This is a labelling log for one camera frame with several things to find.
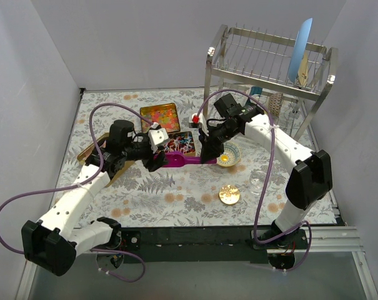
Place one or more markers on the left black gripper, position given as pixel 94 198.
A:
pixel 150 155

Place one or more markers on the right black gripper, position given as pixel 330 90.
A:
pixel 209 140

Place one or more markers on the magenta plastic scoop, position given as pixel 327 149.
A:
pixel 177 160

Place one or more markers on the gold tin with lollipops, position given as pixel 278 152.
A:
pixel 181 142

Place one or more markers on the clear glass jar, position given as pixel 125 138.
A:
pixel 256 182

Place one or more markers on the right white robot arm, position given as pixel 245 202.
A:
pixel 310 172

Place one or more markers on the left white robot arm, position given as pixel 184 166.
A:
pixel 53 242

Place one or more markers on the gold tin with jelly candies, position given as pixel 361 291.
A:
pixel 164 114

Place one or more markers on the patterned ceramic bowl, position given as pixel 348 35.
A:
pixel 231 155

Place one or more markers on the round gold lid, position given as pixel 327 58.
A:
pixel 229 194

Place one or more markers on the teal cup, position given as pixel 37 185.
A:
pixel 255 91

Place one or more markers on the patterned mug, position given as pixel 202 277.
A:
pixel 275 103

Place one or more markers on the steel dish rack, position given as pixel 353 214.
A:
pixel 241 58

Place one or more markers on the cream patterned plate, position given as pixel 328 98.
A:
pixel 302 74

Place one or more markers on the blue plate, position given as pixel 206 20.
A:
pixel 298 50

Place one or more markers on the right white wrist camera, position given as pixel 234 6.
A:
pixel 199 121

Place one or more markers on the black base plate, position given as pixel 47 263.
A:
pixel 194 244

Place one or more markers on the aluminium rail frame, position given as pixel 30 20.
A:
pixel 327 263

